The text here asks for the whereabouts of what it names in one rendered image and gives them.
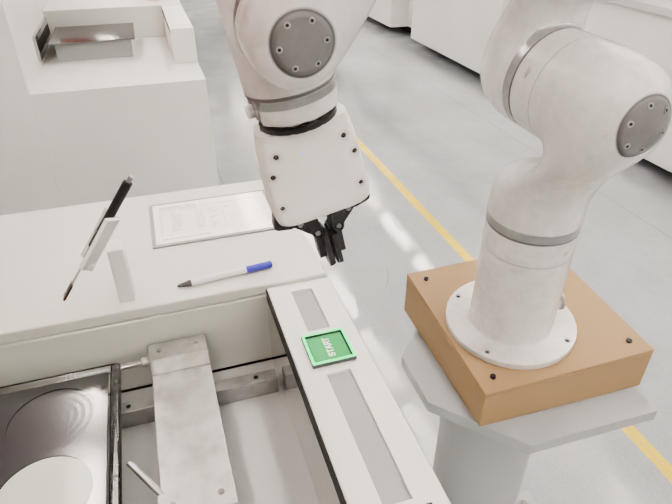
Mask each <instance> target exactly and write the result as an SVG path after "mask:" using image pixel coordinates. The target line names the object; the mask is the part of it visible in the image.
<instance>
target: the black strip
mask: <svg viewBox="0 0 672 504"><path fill-rule="evenodd" d="M266 297H267V302H268V305H269V308H270V310H271V313H272V316H273V319H274V322H275V324H276V327H277V330H278V333H279V335H280V338H281V341H282V344H283V346H284V349H285V352H286V355H287V357H288V360H289V363H290V366H291V368H292V371H293V374H294V377H295V380H296V382H297V385H298V388H299V391H300V393H301V396H302V399H303V402H304V404H305V407H306V410H307V413H308V415H309V418H310V421H311V424H312V426H313V429H314V432H315V435H316V438H317V440H318V443H319V446H320V449H321V451H322V454H323V457H324V460H325V462H326V465H327V468H328V471H329V473H330V476H331V479H332V482H333V485H334V487H335V490H336V493H337V496H338V498H339V501H340V504H347V503H346V500H345V497H344V495H343V492H342V489H341V487H340V484H339V481H338V479H337V476H336V473H335V470H334V468H333V465H332V462H331V460H330V457H329V454H328V452H327V449H326V446H325V444H324V441H323V438H322V436H321V433H320V430H319V428H318V425H317V422H316V419H315V417H314V414H313V411H312V409H311V406H310V403H309V401H308V398H307V395H306V393H305V390H304V387H303V385H302V382H301V379H300V376H299V374H298V371H297V368H296V366H295V363H294V360H293V358H292V355H291V352H290V350H289V347H288V344H287V342H286V339H285V336H284V334H283V331H282V328H281V325H280V323H279V320H278V317H277V315H276V312H275V309H274V307H273V304H272V301H271V299H270V296H269V293H268V291H267V289H266Z"/></svg>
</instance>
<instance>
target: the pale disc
mask: <svg viewBox="0 0 672 504"><path fill-rule="evenodd" d="M92 486H93V479H92V474H91V472H90V470H89V468H88V467H87V466H86V465H85V464H84V463H83V462H82V461H80V460H78V459H75V458H72V457H64V456H60V457H51V458H47V459H43V460H40V461H38V462H35V463H33V464H31V465H29V466H27V467H25V468H24V469H22V470H21V471H19V472H18V473H16V474H15V475H14V476H13V477H12V478H10V479H9V480H8V481H7V482H6V483H5V485H4V486H3V487H2V488H1V489H0V504H86V503H87V501H88V499H89V497H90V494H91V491H92Z"/></svg>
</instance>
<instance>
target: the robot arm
mask: <svg viewBox="0 0 672 504"><path fill-rule="evenodd" d="M595 1H596V0H510V2H509V3H508V5H507V7H506V8H505V10H504V12H503V13H502V15H501V17H500V19H499V20H498V22H497V24H496V26H495V27H494V29H493V31H492V33H491V35H490V37H489V39H488V42H487V44H486V47H485V50H484V53H483V57H482V61H481V69H480V78H481V85H482V89H483V92H484V94H485V96H486V98H487V100H488V101H489V102H490V103H491V105H492V106H493V107H494V108H495V109H496V110H497V111H498V112H499V113H500V114H502V115H503V116H505V117H506V118H508V119H509V120H511V121H512V122H514V123H515V124H517V125H519V126H520V127H522V128H523V129H525V130H526V131H528V132H530V133H531V134H533V135H534V136H536V137H537V138H539V139H541V141H542V144H543V155H542V158H539V157H531V158H522V159H518V160H515V161H512V162H510V163H509V164H507V165H506V166H504V167H503V168H502V169H501V170H500V171H499V172H498V174H497V175H496V177H495V179H494V181H493V183H492V186H491V190H490V194H489V199H488V204H487V210H486V217H485V222H484V228H483V234H482V240H481V246H480V252H479V258H478V264H477V270H476V276H475V281H472V282H469V283H467V284H465V285H463V286H461V287H460V288H459V289H457V290H456V291H455V292H454V293H453V294H452V296H451V297H450V299H449V301H448V303H447V308H446V314H445V316H446V324H447V327H448V329H449V331H450V333H451V335H452V336H453V338H454V339H455V340H456V341H457V343H458V344H459V345H460V346H461V347H463V348H464V349H465V350H466V351H467V352H469V353H470V354H472V355H473V356H475V357H477V358H479V359H481V360H483V361H485V362H488V363H490V364H493V365H496V366H500V367H504V368H509V369H518V370H532V369H540V368H545V367H549V366H551V365H553V364H556V363H558V362H559V361H561V360H562V359H564V358H565V357H566V356H567V355H568V354H569V353H570V352H571V350H572V348H573V346H574V344H575V341H576V336H577V325H576V322H575V319H574V317H573V315H572V313H571V312H570V310H569V309H568V308H567V307H566V306H565V305H566V302H565V296H564V293H562V292H563V289H564V285H565V282H566V279H567V275H568V272H569V268H570V265H571V262H572V258H573V255H574V251H575V248H576V244H577V241H578V237H579V234H580V231H581V228H582V224H583V221H584V217H585V214H586V210H587V207H588V205H589V202H590V200H591V198H592V197H593V195H594V194H595V192H596V191H597V190H598V189H599V188H600V187H601V186H602V185H603V184H604V183H605V182H606V181H608V180H609V179H610V178H612V177H613V176H615V175H616V174H618V173H620V172H621V171H623V170H625V169H627V168H628V167H630V166H632V165H634V164H635V163H637V162H639V161H640V160H642V159H643V158H645V157H646V156H647V155H649V154H650V153H651V152H652V151H653V150H654V149H655V148H656V147H657V146H658V145H659V144H660V142H661V141H662V140H663V138H664V136H665V135H666V133H667V130H668V128H669V125H670V122H671V118H672V84H671V82H670V79H669V77H668V75H667V74H666V72H665V71H664V70H663V69H662V67H661V66H660V65H658V64H657V63H656V62H655V61H654V60H652V59H651V58H649V57H647V56H646V55H644V54H642V53H640V52H638V51H636V50H634V49H631V48H629V47H627V46H624V45H622V44H619V43H616V42H614V41H611V40H608V39H606V38H603V37H600V36H597V35H595V34H592V33H589V32H587V31H584V26H585V21H586V19H587V16H588V13H589V11H590V10H591V8H592V6H593V4H594V2H595ZM375 2H376V0H216V3H217V6H218V9H219V13H220V16H221V19H222V23H223V26H224V29H225V32H226V36H227V39H228V42H229V45H230V49H231V52H232V55H233V58H234V62H235V65H236V68H237V72H238V75H239V78H240V81H241V85H242V88H243V91H244V94H245V97H246V98H247V100H248V104H246V105H244V107H245V108H244V109H245V113H246V115H247V117H248V118H249V119H252V118H256V120H258V122H257V123H256V124H255V125H254V128H253V131H254V142H255V149H256V156H257V161H258V166H259V171H260V175H261V179H262V183H263V187H264V191H265V194H266V197H267V200H268V202H269V204H270V207H271V210H272V224H273V226H274V229H275V230H276V231H283V230H291V229H293V228H296V229H299V230H301V231H304V232H306V233H308V234H311V235H313V237H314V241H315V245H316V248H317V251H318V254H319V256H320V258H323V257H326V259H327V261H328V262H329V264H330V266H333V265H335V264H336V260H337V262H338V263H341V262H344V258H343V254H342V250H345V249H346V246H345V242H344V237H343V233H342V230H343V228H344V222H345V220H346V219H347V217H348V216H349V214H350V213H351V211H352V209H353V208H354V207H357V206H358V205H360V204H362V203H363V202H365V201H367V200H368V199H369V198H370V194H369V192H370V188H369V181H368V177H367V172H366V168H365V165H364V161H363V157H362V154H361V150H360V147H359V143H358V140H357V137H356V134H355V131H354V128H353V125H352V122H351V120H350V117H349V115H348V112H347V110H346V108H345V106H344V105H342V104H341V103H339V102H338V101H339V94H338V89H337V84H336V79H335V74H334V68H335V67H336V66H337V65H338V64H339V62H340V61H341V60H342V58H343V57H344V55H345V54H346V53H347V51H348V49H349V48H350V46H351V45H352V43H353V41H354V40H355V38H356V36H357V34H358V33H359V31H360V29H361V28H362V26H363V24H364V22H365V21H366V19H367V17H368V15H369V13H370V11H371V10H372V8H373V6H374V4H375ZM323 216H327V219H326V220H325V223H324V226H323V225H322V224H321V222H319V221H318V219H317V218H320V217H323ZM335 259H336V260H335Z"/></svg>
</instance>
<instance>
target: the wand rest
mask: <svg viewBox="0 0 672 504"><path fill-rule="evenodd" d="M107 209H108V207H105V209H104V211H103V212H102V214H101V216H100V218H99V220H98V222H97V224H96V226H95V228H94V230H93V232H92V233H91V235H90V237H89V239H88V241H87V243H86V245H85V247H84V249H83V251H82V253H81V254H80V256H81V257H83V258H84V259H83V261H82V263H81V265H80V267H79V269H81V270H89V271H93V269H94V267H95V265H96V263H97V261H98V260H99V258H100V256H101V254H102V252H103V250H104V248H105V247H106V245H107V255H108V259H109V263H110V267H111V271H112V274H113V278H114V282H115V286H116V290H117V293H118V297H119V301H120V303H125V302H130V301H135V288H134V284H133V280H132V276H131V271H130V267H129V263H128V259H127V255H126V251H125V247H124V242H123V239H117V240H111V241H109V239H110V237H111V235H112V234H113V232H114V230H115V228H116V226H117V224H118V223H119V221H120V220H119V217H120V216H118V215H117V214H116V216H115V217H114V218H105V219H104V221H103V223H102V225H101V227H100V229H99V231H98V232H97V234H96V236H95V238H94V240H93V242H92V244H91V246H90V248H89V246H88V244H89V242H90V240H91V238H92V237H93V235H94V231H95V229H96V228H97V227H98V226H99V224H100V222H101V220H102V218H103V216H104V215H105V213H106V211H107ZM88 248H89V250H88ZM87 250H88V251H87ZM86 251H87V253H86ZM85 253H86V255H85ZM84 255H85V257H84Z"/></svg>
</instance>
